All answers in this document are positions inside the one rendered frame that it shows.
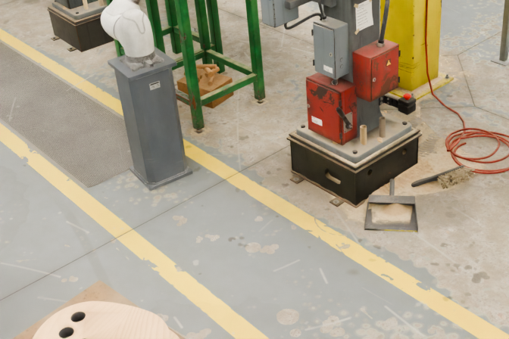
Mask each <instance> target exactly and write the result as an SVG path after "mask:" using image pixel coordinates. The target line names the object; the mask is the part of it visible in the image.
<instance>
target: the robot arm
mask: <svg viewBox="0 0 509 339"><path fill-rule="evenodd" d="M139 1H140V0H113V1H112V3H110V4H109V6H107V7H106V9H104V10H103V12H102V14H101V25H102V27H103V29H104V30H105V32H106V33H107V34H108V35H109V36H111V37H112V38H114V39H116V40H118V41H119V42H120V44H121V45H122V46H123V49H124V51H125V57H121V58H120V59H119V60H120V62H122V63H124V64H125V65H127V66H128V67H129V68H130V69H131V70H132V71H133V72H135V71H137V70H140V69H142V68H145V67H148V68H153V67H154V64H159V63H162V62H164V59H163V58H160V57H159V56H157V55H156V54H155V48H154V40H153V34H152V30H151V24H150V21H149V19H148V18H147V16H146V15H145V13H144V12H143V11H141V10H140V7H139Z"/></svg>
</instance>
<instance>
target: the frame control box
mask: <svg viewBox="0 0 509 339"><path fill-rule="evenodd" d="M285 1H286V0H261V13H262V23H264V24H266V25H268V26H272V27H274V28H276V27H278V26H281V25H283V24H284V27H285V29H286V30H290V29H292V28H295V27H296V26H298V25H300V24H302V23H304V22H305V21H306V20H309V19H311V18H312V17H315V16H320V21H321V22H323V21H322V15H321V13H319V12H317V13H313V14H311V15H309V16H307V17H306V18H304V19H302V20H300V21H299V22H297V23H295V24H293V25H291V26H287V23H288V22H290V21H293V20H295V19H298V18H299V16H298V7H297V8H293V9H292V10H289V9H286V8H285Z"/></svg>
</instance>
